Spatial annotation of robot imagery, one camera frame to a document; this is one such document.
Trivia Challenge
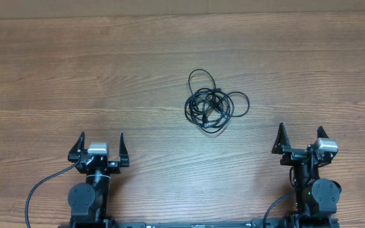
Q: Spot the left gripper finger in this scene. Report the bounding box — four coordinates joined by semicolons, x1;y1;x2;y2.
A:
68;132;85;163
118;132;130;167

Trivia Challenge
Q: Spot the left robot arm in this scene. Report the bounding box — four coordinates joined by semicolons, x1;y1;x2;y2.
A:
68;132;129;227

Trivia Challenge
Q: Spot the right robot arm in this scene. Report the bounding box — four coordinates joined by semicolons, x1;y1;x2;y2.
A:
262;122;342;227

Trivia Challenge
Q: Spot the right camera black cable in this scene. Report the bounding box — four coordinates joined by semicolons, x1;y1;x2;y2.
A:
262;151;321;228

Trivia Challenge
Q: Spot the camera black cable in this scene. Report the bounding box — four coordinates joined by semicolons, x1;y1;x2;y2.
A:
262;151;321;228
25;155;85;228

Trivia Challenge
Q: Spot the left camera black cable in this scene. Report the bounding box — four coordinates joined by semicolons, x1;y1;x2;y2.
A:
25;155;85;228

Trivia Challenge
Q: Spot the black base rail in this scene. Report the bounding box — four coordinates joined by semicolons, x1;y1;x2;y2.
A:
117;218;285;228

